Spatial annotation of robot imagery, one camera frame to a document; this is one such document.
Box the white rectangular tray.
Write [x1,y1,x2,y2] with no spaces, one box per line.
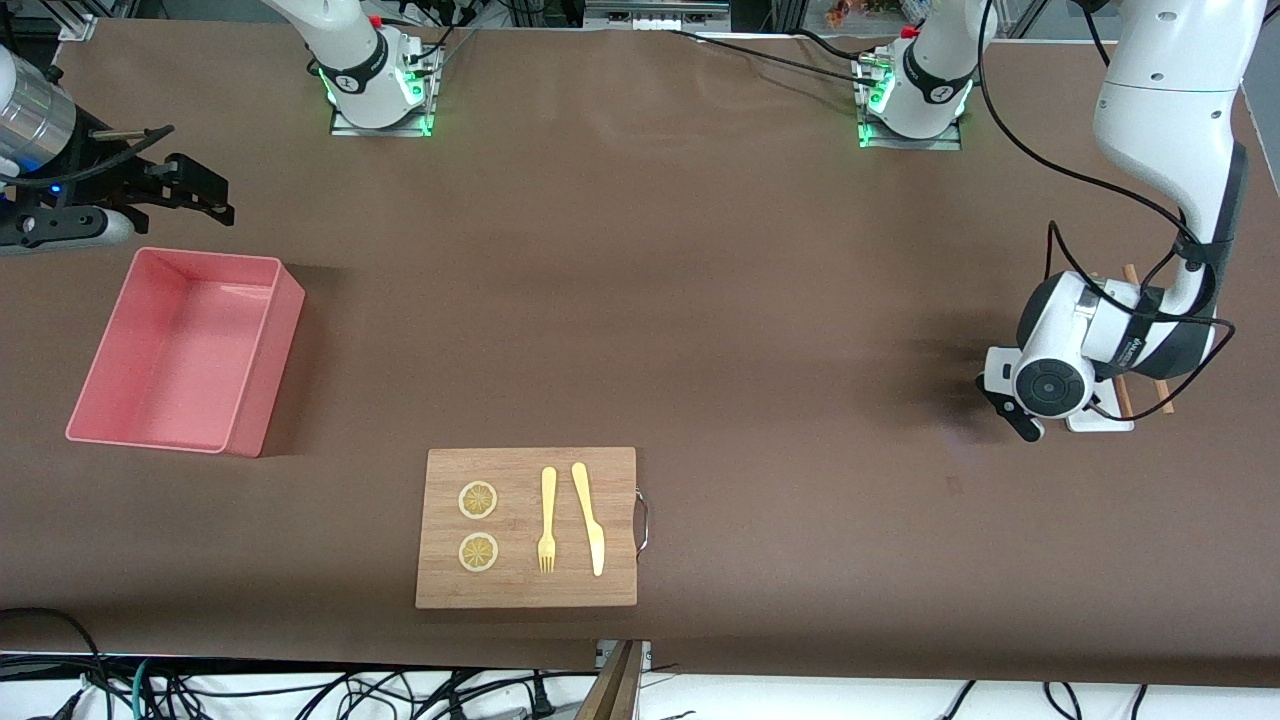
[1065,393,1136,433]

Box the brown wooden chopstick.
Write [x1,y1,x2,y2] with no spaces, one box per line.
[1123,265,1174,414]
[1090,272,1135,419]

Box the pink plastic bin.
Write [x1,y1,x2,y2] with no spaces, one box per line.
[66,247,306,458]

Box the yellow knife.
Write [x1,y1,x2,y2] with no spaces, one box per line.
[571,462,606,577]

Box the yellow fork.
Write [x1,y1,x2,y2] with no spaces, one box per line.
[537,467,558,574]

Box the wooden plank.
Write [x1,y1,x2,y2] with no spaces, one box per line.
[575,640,643,720]

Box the wooden cutting board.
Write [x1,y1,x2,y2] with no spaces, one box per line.
[415,447,638,609]

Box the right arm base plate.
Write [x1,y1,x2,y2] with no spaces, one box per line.
[330,40,438,138]

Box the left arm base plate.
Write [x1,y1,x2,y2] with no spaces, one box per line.
[858,55,963,151]

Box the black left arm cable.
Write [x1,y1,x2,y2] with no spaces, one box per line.
[977,0,1237,401]

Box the black cable on table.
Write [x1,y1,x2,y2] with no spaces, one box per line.
[668,28,873,86]

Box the thick black cable loop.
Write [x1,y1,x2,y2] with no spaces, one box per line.
[0,607,106,701]

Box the silver metal bracket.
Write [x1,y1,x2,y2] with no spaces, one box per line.
[595,640,653,673]

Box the silver aluminium frame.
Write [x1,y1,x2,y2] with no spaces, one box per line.
[583,0,731,31]

